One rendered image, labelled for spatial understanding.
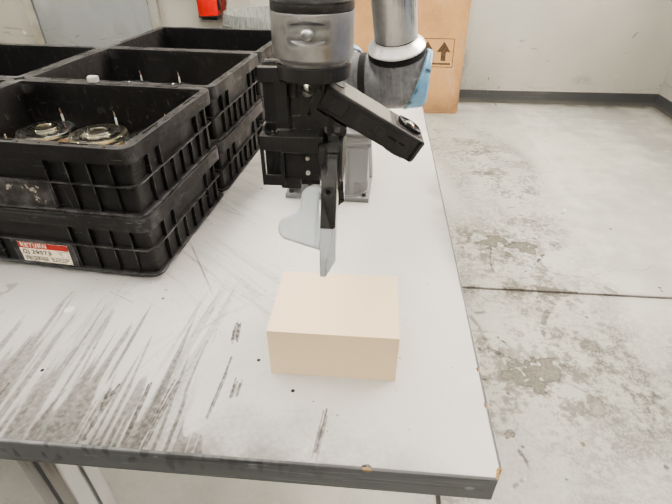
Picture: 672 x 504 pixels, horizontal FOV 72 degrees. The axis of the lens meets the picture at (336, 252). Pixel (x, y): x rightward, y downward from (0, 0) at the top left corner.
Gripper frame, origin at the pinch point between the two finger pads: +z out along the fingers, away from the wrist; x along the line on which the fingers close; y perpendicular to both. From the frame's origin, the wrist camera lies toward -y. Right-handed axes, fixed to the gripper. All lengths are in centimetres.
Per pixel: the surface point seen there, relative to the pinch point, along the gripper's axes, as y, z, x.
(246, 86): 26, 0, -62
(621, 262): -112, 87, -124
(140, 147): 28.7, -4.9, -13.8
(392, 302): -7.3, 9.7, -0.5
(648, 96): -219, 80, -345
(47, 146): 40.7, -5.6, -11.5
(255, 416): 8.5, 17.2, 12.6
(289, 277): 6.9, 9.7, -4.6
